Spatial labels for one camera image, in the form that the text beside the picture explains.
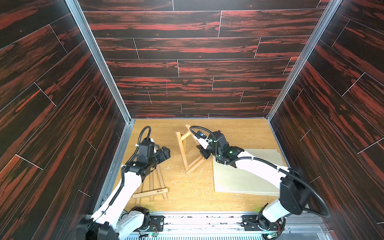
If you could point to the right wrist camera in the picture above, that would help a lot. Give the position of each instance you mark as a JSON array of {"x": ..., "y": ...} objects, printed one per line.
[{"x": 202, "y": 139}]

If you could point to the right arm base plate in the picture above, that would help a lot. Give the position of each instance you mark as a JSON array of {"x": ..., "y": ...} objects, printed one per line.
[{"x": 259, "y": 223}]

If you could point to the metal base rail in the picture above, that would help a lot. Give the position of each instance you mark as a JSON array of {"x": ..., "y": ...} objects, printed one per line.
[{"x": 227, "y": 226}]

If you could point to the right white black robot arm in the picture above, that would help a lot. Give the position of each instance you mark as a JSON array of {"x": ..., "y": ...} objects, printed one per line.
[{"x": 294, "y": 192}]

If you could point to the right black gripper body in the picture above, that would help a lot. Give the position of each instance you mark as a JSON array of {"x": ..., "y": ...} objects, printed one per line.
[{"x": 205, "y": 151}]

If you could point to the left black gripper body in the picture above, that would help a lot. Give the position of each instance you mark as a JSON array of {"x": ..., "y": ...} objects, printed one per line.
[{"x": 157, "y": 158}]

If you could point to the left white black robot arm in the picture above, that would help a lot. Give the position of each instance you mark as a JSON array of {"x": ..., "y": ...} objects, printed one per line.
[{"x": 105, "y": 223}]

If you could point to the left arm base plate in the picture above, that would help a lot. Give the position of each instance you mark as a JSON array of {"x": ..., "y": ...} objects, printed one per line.
[{"x": 153, "y": 224}]

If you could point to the small wooden easel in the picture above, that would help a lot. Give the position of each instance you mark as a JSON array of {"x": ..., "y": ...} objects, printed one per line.
[
  {"x": 152, "y": 192},
  {"x": 183, "y": 147}
]

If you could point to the white wooden board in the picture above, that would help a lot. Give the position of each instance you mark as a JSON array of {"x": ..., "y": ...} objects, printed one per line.
[
  {"x": 262, "y": 189},
  {"x": 230, "y": 175}
]

